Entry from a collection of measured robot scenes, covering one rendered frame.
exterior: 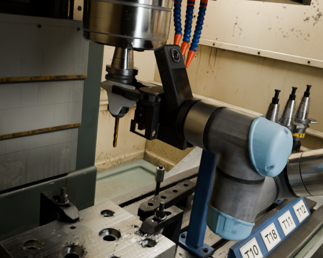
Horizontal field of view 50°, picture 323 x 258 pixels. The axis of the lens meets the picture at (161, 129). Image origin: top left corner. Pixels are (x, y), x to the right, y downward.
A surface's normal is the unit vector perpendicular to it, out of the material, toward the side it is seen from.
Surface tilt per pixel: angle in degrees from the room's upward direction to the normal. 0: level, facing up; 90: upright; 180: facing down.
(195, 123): 80
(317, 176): 86
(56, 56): 90
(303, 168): 69
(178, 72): 62
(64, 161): 90
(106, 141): 90
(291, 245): 0
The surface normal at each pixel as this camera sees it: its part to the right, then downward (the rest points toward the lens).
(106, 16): -0.35, 0.25
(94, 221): 0.14, -0.94
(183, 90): 0.72, -0.18
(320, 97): -0.66, 0.15
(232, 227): -0.11, 0.35
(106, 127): 0.73, 0.30
